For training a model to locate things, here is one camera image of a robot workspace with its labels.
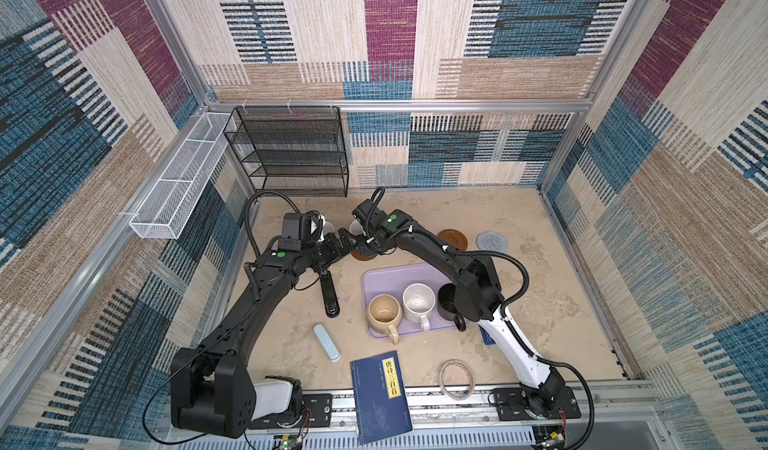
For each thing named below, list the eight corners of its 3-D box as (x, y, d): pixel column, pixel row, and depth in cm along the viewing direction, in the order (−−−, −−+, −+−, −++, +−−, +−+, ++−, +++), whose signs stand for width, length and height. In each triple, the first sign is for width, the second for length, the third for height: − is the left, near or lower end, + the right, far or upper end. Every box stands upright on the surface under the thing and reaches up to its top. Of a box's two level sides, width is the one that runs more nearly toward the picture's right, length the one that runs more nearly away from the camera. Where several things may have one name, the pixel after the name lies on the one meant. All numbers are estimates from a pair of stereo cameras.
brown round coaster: (436, 241, 111) (437, 233, 108) (442, 232, 114) (444, 224, 110) (462, 255, 108) (465, 247, 104) (468, 245, 110) (471, 237, 107)
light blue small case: (332, 365, 82) (330, 361, 79) (313, 333, 87) (310, 328, 84) (342, 358, 83) (340, 353, 80) (323, 327, 89) (320, 321, 85)
